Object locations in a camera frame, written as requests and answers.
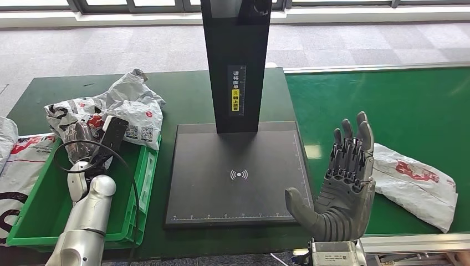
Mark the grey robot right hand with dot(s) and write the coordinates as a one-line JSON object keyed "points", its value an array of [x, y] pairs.
{"points": [[341, 205]]}

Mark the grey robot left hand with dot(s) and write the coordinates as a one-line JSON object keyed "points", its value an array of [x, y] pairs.
{"points": [[82, 143]]}

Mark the white mailer black red print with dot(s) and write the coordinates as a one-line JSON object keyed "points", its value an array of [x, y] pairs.
{"points": [[139, 113]]}

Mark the green conveyor belt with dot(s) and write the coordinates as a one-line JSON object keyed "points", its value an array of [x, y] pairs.
{"points": [[404, 102]]}

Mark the large white printed bag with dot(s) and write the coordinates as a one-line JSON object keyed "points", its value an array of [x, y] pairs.
{"points": [[18, 176]]}

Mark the grey plastic bag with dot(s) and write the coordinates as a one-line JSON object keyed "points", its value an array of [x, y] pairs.
{"points": [[6, 141]]}

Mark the green plastic crate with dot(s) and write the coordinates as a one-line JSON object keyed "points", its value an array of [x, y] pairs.
{"points": [[40, 209]]}

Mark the white window sill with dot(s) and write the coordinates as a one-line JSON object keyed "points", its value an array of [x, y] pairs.
{"points": [[110, 18]]}

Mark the yellow black column label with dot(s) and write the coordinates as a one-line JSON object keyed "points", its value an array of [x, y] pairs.
{"points": [[235, 100]]}

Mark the black scanner column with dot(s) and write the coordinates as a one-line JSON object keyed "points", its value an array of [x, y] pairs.
{"points": [[224, 73]]}

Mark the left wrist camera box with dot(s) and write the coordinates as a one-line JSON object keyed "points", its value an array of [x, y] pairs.
{"points": [[114, 134]]}

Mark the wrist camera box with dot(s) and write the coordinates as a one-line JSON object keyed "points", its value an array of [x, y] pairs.
{"points": [[114, 134], [336, 254]]}

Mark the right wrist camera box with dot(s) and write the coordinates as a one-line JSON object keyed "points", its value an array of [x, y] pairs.
{"points": [[336, 254]]}

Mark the black scanner base plate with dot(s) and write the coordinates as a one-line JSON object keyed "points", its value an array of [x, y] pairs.
{"points": [[220, 198]]}

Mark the aluminium conveyor side rail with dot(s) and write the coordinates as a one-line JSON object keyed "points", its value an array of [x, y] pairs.
{"points": [[367, 68]]}

